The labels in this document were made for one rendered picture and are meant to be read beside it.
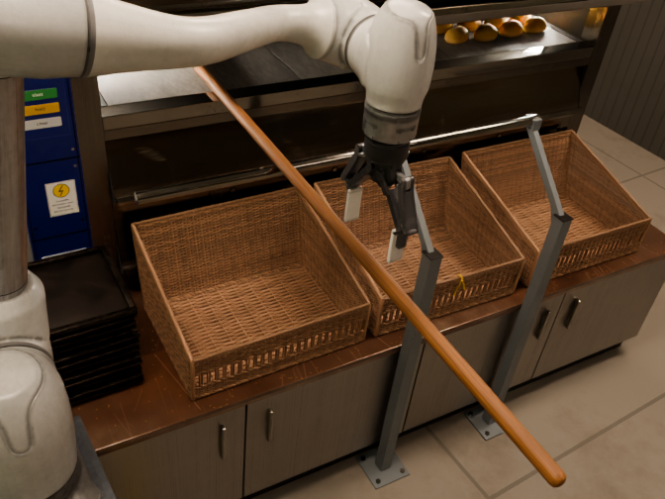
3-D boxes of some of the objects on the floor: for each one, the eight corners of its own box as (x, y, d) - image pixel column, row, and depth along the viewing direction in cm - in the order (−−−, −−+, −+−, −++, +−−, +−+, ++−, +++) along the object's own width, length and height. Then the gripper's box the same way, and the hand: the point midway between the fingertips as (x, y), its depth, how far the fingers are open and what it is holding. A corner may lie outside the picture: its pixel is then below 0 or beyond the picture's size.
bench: (10, 452, 236) (-27, 328, 201) (544, 276, 341) (582, 174, 306) (46, 605, 199) (8, 485, 163) (632, 354, 304) (687, 249, 268)
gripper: (328, 105, 121) (318, 209, 134) (417, 175, 105) (396, 285, 118) (364, 98, 124) (350, 200, 137) (455, 165, 108) (430, 272, 121)
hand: (372, 234), depth 127 cm, fingers open, 13 cm apart
